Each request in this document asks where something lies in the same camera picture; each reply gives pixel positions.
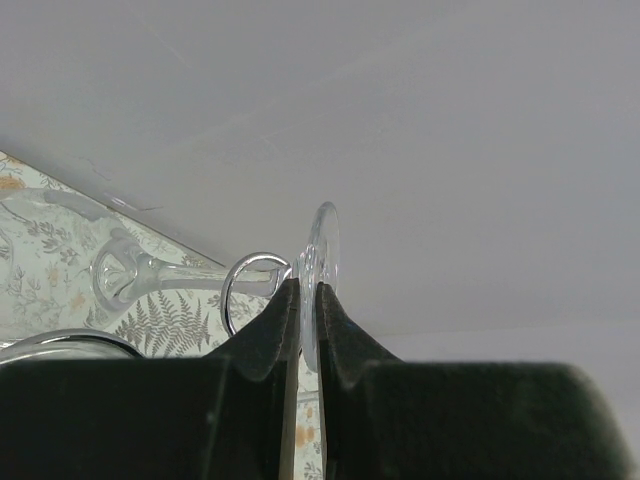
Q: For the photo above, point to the floral tablecloth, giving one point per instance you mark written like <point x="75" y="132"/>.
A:
<point x="40" y="296"/>

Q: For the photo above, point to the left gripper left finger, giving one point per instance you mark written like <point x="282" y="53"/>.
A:
<point x="227" y="415"/>

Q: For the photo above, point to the chrome wine glass rack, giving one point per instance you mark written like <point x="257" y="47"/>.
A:
<point x="179" y="322"/>

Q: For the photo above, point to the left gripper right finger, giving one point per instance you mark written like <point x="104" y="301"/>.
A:
<point x="386" y="418"/>

